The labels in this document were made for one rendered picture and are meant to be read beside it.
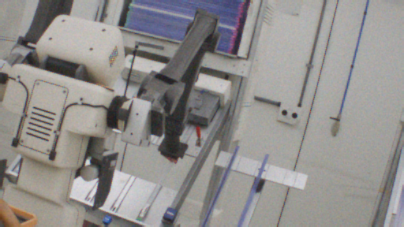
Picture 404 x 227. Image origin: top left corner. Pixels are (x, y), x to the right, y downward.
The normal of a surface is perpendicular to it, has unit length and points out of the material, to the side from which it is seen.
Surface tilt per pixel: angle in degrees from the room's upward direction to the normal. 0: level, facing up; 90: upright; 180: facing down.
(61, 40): 48
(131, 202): 43
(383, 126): 90
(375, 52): 90
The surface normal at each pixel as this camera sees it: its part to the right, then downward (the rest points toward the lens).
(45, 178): -0.21, -0.09
